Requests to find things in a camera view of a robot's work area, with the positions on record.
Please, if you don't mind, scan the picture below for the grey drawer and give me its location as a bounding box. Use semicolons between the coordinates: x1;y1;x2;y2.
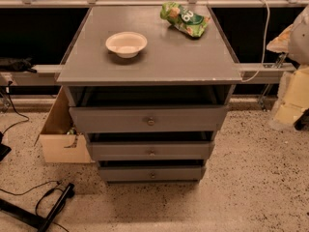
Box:
98;166;206;182
70;105;228;132
87;141;214;160

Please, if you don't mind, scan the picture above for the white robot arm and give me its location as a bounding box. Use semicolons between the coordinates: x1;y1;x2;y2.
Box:
267;6;309;130

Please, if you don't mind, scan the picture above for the grey drawer cabinet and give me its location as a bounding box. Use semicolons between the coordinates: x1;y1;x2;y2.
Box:
58;6;241;169

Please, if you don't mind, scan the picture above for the grey top drawer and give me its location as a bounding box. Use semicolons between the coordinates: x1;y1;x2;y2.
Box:
70;105;228;132

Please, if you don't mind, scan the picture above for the grey bottom drawer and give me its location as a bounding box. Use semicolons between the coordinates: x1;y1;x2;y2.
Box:
98;166;206;182

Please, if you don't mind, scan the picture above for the green snack bag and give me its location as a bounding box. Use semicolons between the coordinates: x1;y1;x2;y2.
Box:
160;2;210;38

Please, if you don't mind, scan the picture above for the cardboard box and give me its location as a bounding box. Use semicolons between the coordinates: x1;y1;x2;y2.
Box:
39;88;92;163

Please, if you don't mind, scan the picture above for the black metal stand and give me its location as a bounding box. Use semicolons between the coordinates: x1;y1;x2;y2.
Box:
0;183;74;232

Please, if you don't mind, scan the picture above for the front metal rail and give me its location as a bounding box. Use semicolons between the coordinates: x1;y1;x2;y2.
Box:
0;63;295;86

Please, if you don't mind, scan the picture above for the black floor cable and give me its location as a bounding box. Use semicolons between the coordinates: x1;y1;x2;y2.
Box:
0;179;70;232

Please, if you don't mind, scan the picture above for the grey hanging cable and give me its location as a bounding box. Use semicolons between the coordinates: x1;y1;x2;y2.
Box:
240;0;271;83

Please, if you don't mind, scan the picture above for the black object on rail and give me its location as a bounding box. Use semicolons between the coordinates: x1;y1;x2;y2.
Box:
0;58;36;73

